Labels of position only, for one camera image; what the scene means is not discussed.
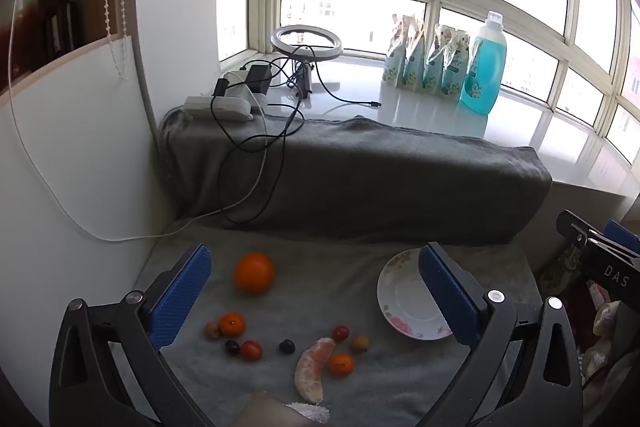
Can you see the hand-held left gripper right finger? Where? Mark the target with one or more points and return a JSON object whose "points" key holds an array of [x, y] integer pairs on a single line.
{"points": [[445, 292]]}

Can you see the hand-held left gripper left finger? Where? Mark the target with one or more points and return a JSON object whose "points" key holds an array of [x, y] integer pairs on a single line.
{"points": [[180, 292]]}

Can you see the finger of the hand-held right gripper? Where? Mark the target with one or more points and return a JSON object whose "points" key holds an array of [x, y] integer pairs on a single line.
{"points": [[625, 237], [575, 229]]}

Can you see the white floral plate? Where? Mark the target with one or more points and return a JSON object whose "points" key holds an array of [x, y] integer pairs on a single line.
{"points": [[400, 297]]}

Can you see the brown longan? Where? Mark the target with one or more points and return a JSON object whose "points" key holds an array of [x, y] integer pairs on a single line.
{"points": [[212, 330], [360, 343]]}

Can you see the small mandarin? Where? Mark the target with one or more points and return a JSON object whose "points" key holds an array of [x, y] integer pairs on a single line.
{"points": [[232, 324], [341, 364]]}

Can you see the dark grape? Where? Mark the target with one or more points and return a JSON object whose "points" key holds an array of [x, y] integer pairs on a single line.
{"points": [[286, 346], [231, 347]]}

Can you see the large orange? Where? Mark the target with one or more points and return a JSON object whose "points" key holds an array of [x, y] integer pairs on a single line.
{"points": [[255, 273]]}

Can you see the red cherry tomato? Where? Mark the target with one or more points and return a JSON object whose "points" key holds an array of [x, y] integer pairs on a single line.
{"points": [[251, 350], [340, 333]]}

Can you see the peeled pomelo segment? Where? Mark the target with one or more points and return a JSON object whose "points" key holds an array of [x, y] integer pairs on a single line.
{"points": [[312, 369]]}

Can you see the floral cloth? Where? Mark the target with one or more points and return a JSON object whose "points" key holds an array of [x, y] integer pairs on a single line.
{"points": [[555, 274]]}

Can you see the cream cloth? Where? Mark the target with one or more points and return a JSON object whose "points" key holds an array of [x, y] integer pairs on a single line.
{"points": [[607, 337]]}

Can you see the light grey plush blanket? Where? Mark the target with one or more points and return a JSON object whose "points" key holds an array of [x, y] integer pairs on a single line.
{"points": [[300, 287]]}

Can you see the dark grey blanket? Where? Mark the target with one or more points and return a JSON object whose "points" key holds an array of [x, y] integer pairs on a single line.
{"points": [[400, 177]]}

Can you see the brown flat piece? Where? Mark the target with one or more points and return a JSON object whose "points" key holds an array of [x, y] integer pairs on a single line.
{"points": [[265, 412]]}

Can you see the white fluffy cloth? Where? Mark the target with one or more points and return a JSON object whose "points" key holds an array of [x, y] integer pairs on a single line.
{"points": [[312, 413]]}

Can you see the blue detergent bottle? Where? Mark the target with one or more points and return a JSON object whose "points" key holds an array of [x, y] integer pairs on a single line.
{"points": [[482, 72]]}

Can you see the white power strip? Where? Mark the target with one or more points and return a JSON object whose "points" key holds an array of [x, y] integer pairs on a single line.
{"points": [[225, 109]]}

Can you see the teal refill pouch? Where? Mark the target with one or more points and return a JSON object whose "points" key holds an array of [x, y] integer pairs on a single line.
{"points": [[454, 72], [394, 57], [414, 62], [434, 67]]}

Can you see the black power adapter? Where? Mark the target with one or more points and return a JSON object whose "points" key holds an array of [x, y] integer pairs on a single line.
{"points": [[260, 79]]}

